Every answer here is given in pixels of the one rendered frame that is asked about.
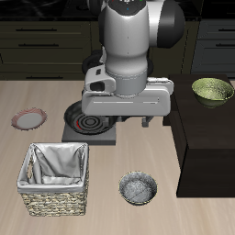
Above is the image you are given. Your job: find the dark wooden cabinet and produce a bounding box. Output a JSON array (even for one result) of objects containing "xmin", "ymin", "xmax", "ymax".
[{"xmin": 162, "ymin": 73, "xmax": 235, "ymax": 198}]

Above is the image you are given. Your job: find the black kitchen countertop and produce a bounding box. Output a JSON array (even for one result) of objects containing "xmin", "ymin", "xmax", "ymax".
[{"xmin": 0, "ymin": 0, "xmax": 235, "ymax": 22}]

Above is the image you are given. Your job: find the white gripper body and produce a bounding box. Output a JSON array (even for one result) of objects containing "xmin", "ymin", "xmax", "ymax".
[{"xmin": 81, "ymin": 76, "xmax": 175, "ymax": 118}]

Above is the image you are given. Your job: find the black frying pan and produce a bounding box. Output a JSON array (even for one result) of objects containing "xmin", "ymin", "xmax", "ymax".
[{"xmin": 63, "ymin": 100, "xmax": 119, "ymax": 136}]

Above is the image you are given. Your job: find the wicker basket with white liner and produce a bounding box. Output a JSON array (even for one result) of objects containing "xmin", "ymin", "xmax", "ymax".
[{"xmin": 17, "ymin": 141, "xmax": 90, "ymax": 218}]

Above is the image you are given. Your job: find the black bowl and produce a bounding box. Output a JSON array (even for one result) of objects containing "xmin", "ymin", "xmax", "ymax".
[{"xmin": 118, "ymin": 170, "xmax": 159, "ymax": 207}]

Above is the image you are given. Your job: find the green bowl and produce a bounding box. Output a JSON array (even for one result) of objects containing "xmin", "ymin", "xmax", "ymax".
[{"xmin": 191, "ymin": 77, "xmax": 235, "ymax": 109}]

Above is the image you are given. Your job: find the dark grey stove plate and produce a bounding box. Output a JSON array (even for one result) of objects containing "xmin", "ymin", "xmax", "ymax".
[{"xmin": 62, "ymin": 120, "xmax": 118, "ymax": 146}]

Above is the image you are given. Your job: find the white plate with pink rim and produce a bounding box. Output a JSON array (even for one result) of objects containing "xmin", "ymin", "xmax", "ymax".
[{"xmin": 11, "ymin": 106, "xmax": 49, "ymax": 131}]

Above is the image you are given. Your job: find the dark grey kitchen cupboard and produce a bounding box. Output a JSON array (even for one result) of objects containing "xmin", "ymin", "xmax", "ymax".
[{"xmin": 190, "ymin": 17, "xmax": 235, "ymax": 79}]

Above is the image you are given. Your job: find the dark olive kitchen cupboard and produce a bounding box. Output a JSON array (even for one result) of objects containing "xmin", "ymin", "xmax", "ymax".
[{"xmin": 0, "ymin": 18, "xmax": 200, "ymax": 82}]

